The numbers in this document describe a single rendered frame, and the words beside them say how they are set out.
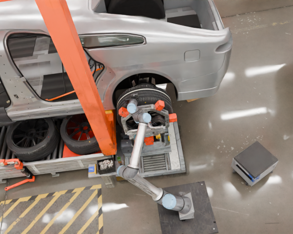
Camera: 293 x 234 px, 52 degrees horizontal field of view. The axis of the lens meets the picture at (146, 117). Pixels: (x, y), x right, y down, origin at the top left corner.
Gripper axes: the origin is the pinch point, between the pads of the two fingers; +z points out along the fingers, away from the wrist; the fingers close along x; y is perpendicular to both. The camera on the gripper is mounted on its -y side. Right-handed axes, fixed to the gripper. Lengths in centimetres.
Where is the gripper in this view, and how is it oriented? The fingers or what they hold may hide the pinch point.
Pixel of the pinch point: (133, 95)
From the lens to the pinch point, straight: 328.9
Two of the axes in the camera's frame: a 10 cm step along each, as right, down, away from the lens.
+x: -3.4, -8.6, -3.9
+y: 9.4, -2.7, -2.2
